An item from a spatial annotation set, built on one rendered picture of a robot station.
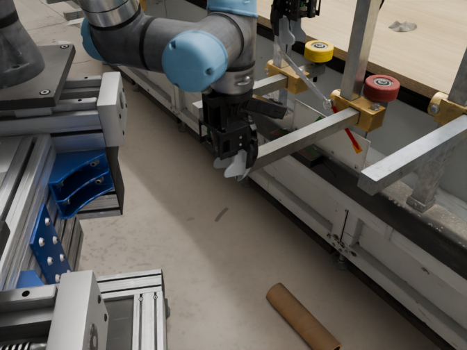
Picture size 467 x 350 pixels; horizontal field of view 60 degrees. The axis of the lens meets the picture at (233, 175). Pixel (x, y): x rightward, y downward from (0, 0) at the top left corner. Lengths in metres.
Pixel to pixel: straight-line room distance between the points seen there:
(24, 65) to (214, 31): 0.35
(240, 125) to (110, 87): 0.26
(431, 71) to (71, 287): 0.98
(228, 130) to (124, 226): 1.29
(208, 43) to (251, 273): 1.27
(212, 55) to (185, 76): 0.04
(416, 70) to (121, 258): 1.31
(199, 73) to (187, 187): 1.56
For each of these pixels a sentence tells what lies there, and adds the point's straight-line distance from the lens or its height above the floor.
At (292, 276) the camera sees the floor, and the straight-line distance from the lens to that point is 1.70.
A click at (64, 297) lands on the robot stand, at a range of 0.46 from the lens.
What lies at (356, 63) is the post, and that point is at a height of 0.96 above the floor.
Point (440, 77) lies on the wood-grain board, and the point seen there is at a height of 0.90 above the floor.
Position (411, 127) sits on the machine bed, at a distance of 1.23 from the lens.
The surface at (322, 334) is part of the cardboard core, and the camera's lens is 1.48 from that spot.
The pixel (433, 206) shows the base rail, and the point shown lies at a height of 0.70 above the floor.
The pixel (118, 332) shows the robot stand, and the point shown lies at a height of 0.21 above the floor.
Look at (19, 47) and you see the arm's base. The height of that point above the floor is 1.09.
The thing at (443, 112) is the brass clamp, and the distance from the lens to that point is 0.89.
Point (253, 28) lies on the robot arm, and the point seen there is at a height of 1.13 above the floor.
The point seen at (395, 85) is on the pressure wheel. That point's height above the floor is 0.91.
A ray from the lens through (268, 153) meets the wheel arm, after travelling 0.83.
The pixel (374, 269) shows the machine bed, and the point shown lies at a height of 0.16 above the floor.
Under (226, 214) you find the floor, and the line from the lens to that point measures 1.91.
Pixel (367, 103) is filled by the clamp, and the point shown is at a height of 0.87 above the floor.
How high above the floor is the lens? 1.35
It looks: 39 degrees down
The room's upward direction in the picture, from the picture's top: straight up
